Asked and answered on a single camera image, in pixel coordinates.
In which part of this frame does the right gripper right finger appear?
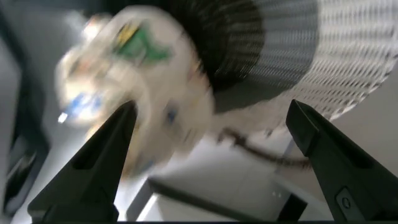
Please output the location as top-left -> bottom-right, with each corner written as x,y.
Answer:
287,99 -> 398,222

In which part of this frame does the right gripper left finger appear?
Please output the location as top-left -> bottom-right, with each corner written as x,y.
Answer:
27,101 -> 138,222

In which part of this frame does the cream printed garment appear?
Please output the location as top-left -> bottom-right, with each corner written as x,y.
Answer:
55,5 -> 218,180

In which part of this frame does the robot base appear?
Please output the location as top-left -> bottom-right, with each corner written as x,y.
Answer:
0,9 -> 308,222

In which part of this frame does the white laundry basket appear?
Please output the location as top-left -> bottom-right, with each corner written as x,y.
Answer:
174,0 -> 398,170

